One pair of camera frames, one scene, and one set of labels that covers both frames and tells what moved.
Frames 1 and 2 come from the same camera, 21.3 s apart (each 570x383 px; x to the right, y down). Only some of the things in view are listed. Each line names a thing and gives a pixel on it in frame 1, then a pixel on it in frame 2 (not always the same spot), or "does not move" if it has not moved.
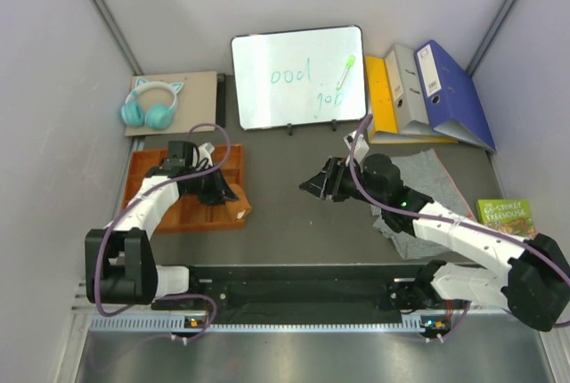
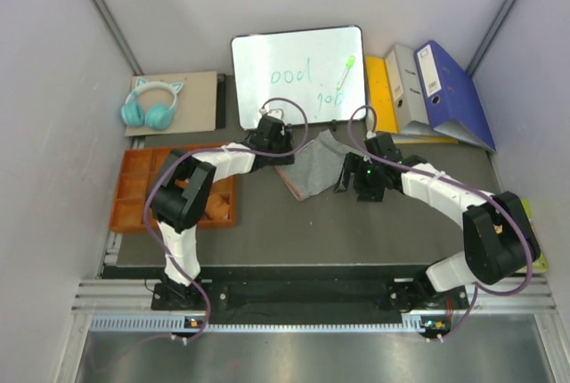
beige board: [197, 100] does not move
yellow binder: [380, 111] does not move
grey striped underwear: [422, 170] → [314, 166]
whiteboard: [289, 78] does not move
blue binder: [451, 99] does not move
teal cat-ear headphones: [157, 116] does not move
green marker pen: [349, 64] does not move
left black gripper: [220, 191] → [285, 140]
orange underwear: [239, 208] → [215, 207]
